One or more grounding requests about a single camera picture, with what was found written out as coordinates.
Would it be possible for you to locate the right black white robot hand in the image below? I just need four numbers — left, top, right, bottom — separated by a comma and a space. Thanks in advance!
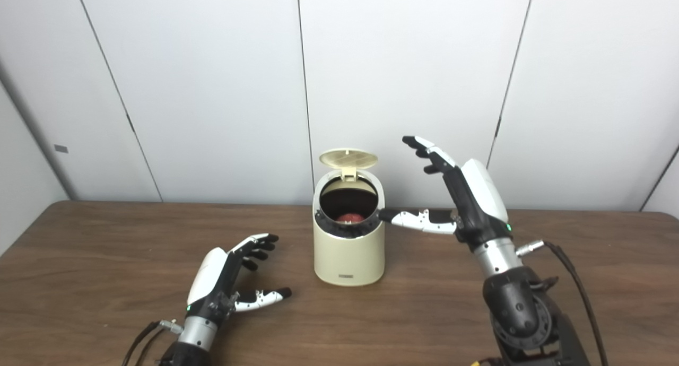
378, 136, 514, 247

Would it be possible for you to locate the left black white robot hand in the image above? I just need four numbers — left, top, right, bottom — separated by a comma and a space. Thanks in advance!
186, 233, 292, 324

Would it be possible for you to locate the cream round bin lid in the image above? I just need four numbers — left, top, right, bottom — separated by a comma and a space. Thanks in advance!
319, 149, 379, 182

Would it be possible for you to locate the cream-colored cylindrical bin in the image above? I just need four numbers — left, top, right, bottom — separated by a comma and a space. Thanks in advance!
312, 170, 386, 287

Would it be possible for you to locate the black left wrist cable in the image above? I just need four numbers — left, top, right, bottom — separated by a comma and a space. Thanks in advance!
122, 319, 184, 366

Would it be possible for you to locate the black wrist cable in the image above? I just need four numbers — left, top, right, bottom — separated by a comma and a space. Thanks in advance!
122, 319, 184, 366
516, 240, 610, 366

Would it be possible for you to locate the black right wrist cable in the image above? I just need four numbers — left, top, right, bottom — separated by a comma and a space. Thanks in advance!
516, 240, 610, 366

